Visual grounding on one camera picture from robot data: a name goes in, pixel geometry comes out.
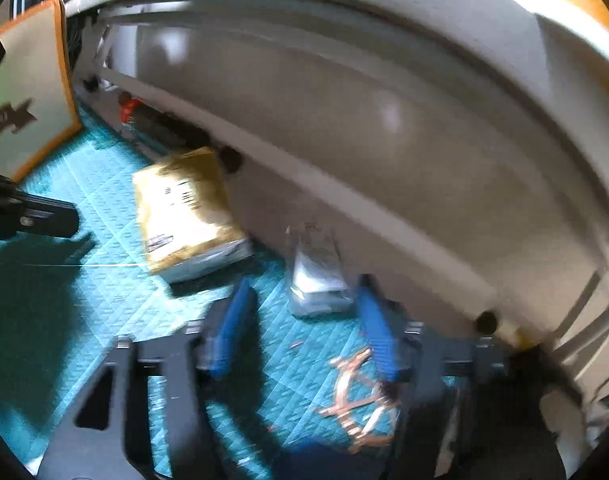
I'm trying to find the rose gold wire object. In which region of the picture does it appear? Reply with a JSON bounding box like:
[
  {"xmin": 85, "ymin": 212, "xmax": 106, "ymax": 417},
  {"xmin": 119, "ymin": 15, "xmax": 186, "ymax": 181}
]
[{"xmin": 319, "ymin": 347, "xmax": 403, "ymax": 453}]

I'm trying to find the grey clear plastic packet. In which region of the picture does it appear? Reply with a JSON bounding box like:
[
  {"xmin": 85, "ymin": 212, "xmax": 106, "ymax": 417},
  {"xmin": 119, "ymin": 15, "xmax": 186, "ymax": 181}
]
[{"xmin": 284, "ymin": 222, "xmax": 355, "ymax": 317}]

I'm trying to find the gold foil packet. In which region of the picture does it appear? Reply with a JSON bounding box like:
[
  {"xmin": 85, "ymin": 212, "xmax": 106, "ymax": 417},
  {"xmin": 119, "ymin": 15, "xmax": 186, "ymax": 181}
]
[{"xmin": 132, "ymin": 146, "xmax": 255, "ymax": 283}]

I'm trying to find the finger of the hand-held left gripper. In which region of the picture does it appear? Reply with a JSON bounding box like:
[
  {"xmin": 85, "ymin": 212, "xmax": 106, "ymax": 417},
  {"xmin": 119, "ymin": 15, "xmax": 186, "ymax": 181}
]
[{"xmin": 0, "ymin": 169, "xmax": 80, "ymax": 251}]

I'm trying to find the beige box with banner print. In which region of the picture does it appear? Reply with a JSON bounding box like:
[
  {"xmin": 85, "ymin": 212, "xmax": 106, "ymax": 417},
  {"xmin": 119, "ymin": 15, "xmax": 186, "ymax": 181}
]
[{"xmin": 0, "ymin": 0, "xmax": 82, "ymax": 183}]

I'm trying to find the large grey bin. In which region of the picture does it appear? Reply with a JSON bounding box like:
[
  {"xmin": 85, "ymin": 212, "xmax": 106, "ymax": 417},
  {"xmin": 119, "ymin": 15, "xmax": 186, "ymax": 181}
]
[{"xmin": 64, "ymin": 0, "xmax": 609, "ymax": 411}]

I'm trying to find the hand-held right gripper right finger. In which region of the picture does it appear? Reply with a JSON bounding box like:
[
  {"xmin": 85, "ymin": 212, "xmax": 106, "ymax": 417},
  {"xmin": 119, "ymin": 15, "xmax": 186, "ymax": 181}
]
[{"xmin": 357, "ymin": 285, "xmax": 568, "ymax": 480}]

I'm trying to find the small red figure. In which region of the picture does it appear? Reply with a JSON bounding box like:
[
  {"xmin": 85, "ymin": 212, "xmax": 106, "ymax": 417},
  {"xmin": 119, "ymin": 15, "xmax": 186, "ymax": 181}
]
[{"xmin": 118, "ymin": 92, "xmax": 141, "ymax": 128}]

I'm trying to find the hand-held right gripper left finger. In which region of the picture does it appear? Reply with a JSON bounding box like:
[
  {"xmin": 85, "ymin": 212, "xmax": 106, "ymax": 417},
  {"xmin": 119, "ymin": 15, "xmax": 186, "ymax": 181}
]
[{"xmin": 37, "ymin": 277, "xmax": 259, "ymax": 480}]

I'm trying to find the green cutting mat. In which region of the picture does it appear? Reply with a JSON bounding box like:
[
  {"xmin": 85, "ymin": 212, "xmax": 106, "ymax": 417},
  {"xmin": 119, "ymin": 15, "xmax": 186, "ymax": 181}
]
[{"xmin": 0, "ymin": 100, "xmax": 460, "ymax": 466}]

